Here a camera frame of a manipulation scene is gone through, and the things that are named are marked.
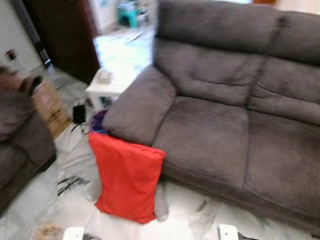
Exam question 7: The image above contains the red pillow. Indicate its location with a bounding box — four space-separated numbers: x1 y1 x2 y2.
88 131 167 224

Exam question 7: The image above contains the two-seat grey-brown fabric sofa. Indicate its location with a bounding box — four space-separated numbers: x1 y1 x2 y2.
102 0 320 236

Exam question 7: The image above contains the patterned floor mat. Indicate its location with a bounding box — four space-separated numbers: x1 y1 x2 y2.
107 29 146 43

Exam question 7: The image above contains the white side table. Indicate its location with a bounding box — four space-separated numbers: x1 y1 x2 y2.
85 67 138 111

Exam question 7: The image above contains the teal plastic stool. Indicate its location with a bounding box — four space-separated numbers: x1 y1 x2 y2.
117 2 140 28

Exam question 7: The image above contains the white tissue box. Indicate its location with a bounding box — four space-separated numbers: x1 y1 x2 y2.
96 67 113 85

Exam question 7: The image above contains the purple waste bin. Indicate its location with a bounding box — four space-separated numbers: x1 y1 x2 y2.
90 110 110 135

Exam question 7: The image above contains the black power adapter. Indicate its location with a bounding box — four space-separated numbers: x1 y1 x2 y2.
72 103 87 125

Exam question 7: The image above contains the dark brown wooden door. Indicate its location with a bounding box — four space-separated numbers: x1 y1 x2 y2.
22 0 101 83

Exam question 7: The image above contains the brown cardboard box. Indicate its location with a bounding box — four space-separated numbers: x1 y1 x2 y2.
32 80 72 138

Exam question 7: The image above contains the brown folded cloth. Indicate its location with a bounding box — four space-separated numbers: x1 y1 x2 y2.
20 75 43 96

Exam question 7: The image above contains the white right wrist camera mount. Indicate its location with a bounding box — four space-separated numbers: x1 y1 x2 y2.
218 224 240 240

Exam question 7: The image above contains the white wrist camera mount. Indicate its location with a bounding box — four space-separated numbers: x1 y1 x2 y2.
62 226 86 240
218 224 240 240

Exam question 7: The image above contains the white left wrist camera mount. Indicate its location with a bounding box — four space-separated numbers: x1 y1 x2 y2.
62 226 86 240

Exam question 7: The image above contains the grey-brown sofa with red strap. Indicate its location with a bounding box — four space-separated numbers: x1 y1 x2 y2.
0 67 57 213

